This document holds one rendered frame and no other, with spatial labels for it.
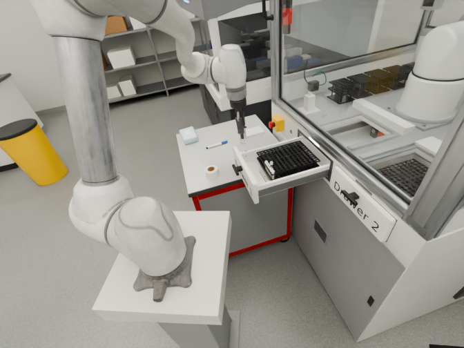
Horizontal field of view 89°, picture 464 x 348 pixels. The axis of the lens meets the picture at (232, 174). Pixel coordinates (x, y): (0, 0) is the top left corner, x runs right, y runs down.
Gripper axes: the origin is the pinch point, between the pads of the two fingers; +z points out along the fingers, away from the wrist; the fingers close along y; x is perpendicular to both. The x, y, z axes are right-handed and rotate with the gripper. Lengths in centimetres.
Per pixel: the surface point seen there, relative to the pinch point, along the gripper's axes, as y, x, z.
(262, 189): -33.0, -11.0, 4.4
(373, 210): -46, -47, 1
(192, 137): 20.4, 35.9, 11.4
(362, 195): -41, -45, 0
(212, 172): -14.1, 15.5, 11.5
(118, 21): 290, 218, -31
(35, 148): 67, 229, 43
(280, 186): -29.9, -18.1, 5.7
